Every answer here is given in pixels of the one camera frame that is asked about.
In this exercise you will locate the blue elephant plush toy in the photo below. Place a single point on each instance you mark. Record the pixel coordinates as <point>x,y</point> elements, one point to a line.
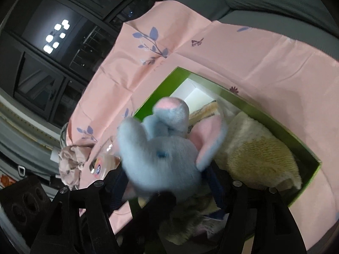
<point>164,158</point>

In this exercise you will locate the green box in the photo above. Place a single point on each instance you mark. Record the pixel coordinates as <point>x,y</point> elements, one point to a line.
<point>264,119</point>

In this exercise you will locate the pink gum bottle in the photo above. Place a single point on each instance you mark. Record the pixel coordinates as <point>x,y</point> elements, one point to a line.
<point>106,164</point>

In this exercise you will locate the yellow white knitted towel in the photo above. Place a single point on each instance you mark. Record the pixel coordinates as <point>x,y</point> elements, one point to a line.
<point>259,150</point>

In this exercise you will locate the dark glass window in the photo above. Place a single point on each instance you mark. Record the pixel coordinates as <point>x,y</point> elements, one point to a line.
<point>39,71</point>

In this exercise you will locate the crumpled beige cloth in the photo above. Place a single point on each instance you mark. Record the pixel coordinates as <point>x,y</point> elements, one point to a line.
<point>71,164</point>

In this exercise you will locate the grey curtain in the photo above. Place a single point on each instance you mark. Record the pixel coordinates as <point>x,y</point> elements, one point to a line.
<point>23,143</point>

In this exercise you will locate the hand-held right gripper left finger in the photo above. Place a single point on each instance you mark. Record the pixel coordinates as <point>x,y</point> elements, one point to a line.
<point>116,195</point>

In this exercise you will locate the pink printed bedsheet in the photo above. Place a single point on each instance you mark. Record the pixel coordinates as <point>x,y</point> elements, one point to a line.
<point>264,58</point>

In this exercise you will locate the grey sofa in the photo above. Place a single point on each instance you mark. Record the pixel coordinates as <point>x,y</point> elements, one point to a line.
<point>264,0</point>

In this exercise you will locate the green fuzzy cloth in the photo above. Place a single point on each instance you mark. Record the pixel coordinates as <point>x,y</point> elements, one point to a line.
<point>185,225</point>

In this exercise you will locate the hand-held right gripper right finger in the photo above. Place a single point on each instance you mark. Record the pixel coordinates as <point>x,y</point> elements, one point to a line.
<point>215,190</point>

